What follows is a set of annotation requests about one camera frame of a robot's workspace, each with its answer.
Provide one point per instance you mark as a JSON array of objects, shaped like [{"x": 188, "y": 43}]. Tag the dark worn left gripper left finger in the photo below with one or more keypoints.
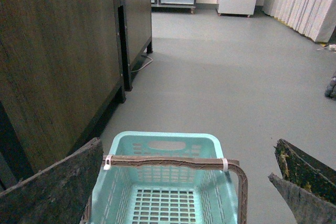
[{"x": 57, "y": 194}]

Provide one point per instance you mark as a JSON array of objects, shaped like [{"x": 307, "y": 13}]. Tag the dark wooden display cabinet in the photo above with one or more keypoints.
[{"x": 64, "y": 64}]

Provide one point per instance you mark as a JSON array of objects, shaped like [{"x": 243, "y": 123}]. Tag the white pleated curtain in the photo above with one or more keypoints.
[{"x": 314, "y": 19}]

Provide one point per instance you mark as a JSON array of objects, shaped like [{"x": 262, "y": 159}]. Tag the white zip tie left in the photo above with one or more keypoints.
[{"x": 107, "y": 162}]

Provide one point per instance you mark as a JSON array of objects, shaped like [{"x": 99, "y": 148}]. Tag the grey object at right edge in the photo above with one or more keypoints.
[{"x": 330, "y": 90}]

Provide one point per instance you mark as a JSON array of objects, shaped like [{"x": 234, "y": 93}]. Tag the brown plastic basket handle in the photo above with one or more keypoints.
[{"x": 183, "y": 162}]

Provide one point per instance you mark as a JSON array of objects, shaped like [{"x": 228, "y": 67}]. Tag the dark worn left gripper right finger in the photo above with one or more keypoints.
[{"x": 307, "y": 185}]

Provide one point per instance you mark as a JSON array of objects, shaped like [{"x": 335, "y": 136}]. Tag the white zip tie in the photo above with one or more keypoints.
[
  {"x": 107, "y": 162},
  {"x": 225, "y": 164}
]

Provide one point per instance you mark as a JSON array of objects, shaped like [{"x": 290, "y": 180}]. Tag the white zip tie right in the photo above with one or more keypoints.
[{"x": 225, "y": 164}]

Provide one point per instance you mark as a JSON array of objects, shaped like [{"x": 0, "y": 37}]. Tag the light teal plastic basket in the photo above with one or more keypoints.
[{"x": 191, "y": 145}]

